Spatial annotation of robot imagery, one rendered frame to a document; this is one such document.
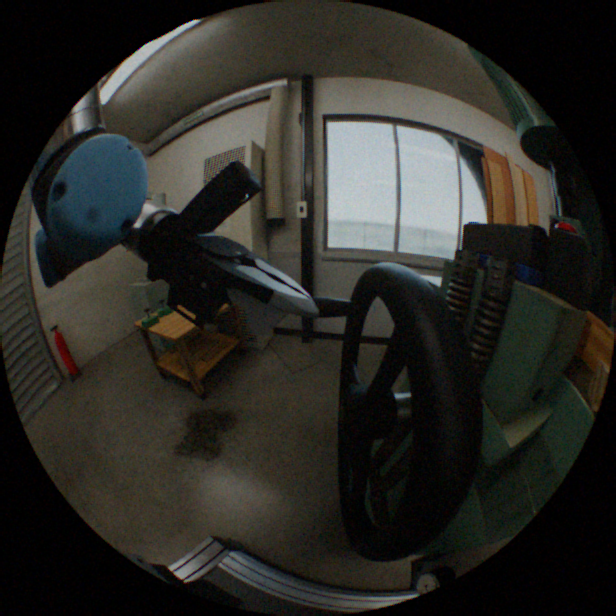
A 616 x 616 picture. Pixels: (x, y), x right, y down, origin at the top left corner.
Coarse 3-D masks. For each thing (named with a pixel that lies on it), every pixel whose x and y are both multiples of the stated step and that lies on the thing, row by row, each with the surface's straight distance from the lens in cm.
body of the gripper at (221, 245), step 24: (168, 216) 24; (144, 240) 23; (192, 240) 18; (216, 240) 20; (168, 264) 24; (192, 264) 18; (240, 264) 20; (192, 288) 19; (216, 288) 18; (192, 312) 21; (216, 312) 21
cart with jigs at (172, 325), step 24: (168, 312) 145; (144, 336) 153; (168, 336) 111; (192, 336) 178; (216, 336) 171; (240, 336) 156; (168, 360) 159; (192, 360) 144; (216, 360) 139; (192, 384) 130
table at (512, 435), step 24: (576, 360) 32; (576, 384) 25; (552, 408) 25; (576, 408) 24; (504, 432) 17; (528, 432) 19; (552, 432) 25; (576, 432) 24; (504, 456) 18; (552, 456) 26; (576, 456) 25
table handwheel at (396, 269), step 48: (384, 288) 11; (432, 288) 10; (432, 336) 7; (384, 384) 14; (432, 384) 7; (384, 432) 18; (432, 432) 7; (480, 432) 8; (432, 480) 7; (384, 528) 12; (432, 528) 9
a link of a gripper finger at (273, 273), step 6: (258, 264) 20; (264, 264) 21; (264, 270) 19; (270, 270) 19; (276, 270) 20; (270, 276) 19; (276, 276) 19; (282, 276) 20; (282, 282) 19; (288, 282) 19; (294, 282) 20; (294, 288) 18; (300, 288) 19; (306, 294) 18; (312, 300) 18; (318, 312) 19
